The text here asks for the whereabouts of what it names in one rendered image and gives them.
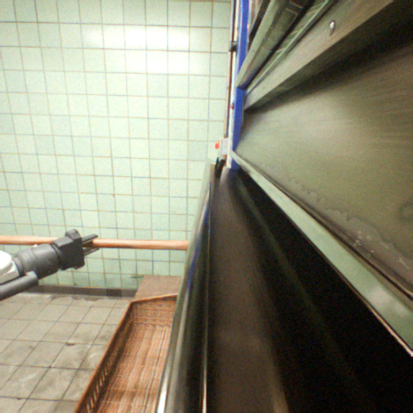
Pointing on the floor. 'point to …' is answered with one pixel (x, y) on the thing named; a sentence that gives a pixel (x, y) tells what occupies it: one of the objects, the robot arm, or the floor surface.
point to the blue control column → (238, 74)
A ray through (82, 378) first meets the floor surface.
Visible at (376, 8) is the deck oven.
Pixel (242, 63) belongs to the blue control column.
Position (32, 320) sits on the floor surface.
